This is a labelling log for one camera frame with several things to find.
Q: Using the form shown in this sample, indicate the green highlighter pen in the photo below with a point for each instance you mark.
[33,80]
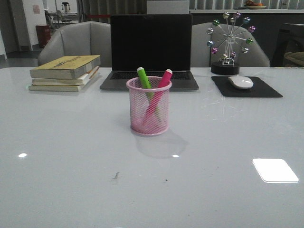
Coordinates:
[146,84]

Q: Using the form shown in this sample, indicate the pink highlighter pen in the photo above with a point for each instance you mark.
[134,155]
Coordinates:
[165,81]

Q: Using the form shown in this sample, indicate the pink mesh pen holder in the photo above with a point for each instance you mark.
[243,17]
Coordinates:
[139,104]

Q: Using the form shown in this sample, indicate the grey open laptop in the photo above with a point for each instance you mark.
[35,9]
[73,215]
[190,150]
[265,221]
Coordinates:
[156,42]

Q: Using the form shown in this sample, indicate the middle white book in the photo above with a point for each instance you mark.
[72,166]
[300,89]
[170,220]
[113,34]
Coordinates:
[82,80]

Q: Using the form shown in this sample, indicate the grey right armchair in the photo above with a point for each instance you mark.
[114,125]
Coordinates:
[207,47]

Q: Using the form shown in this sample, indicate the grey armchair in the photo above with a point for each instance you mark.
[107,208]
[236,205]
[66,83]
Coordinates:
[207,47]
[85,38]

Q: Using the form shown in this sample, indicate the white computer mouse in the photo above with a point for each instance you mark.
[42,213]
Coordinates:
[241,82]

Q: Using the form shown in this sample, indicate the grey left armchair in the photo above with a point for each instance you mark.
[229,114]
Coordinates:
[85,38]

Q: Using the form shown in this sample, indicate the ferris wheel desk toy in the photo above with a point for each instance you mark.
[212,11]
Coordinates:
[229,36]

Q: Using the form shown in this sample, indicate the yellow top book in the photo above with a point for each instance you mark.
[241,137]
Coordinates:
[66,67]

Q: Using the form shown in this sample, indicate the yellow book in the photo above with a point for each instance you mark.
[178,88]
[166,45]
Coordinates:
[66,67]
[54,88]

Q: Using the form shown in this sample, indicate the black mouse pad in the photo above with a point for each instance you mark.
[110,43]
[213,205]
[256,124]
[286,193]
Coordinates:
[260,88]

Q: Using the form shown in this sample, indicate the bottom yellow book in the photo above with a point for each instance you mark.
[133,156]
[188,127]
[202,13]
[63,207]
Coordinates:
[54,88]

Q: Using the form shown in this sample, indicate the red trash bin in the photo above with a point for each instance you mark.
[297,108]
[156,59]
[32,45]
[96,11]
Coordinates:
[43,34]

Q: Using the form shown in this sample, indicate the fruit bowl on counter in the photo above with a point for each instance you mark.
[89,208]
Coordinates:
[250,4]

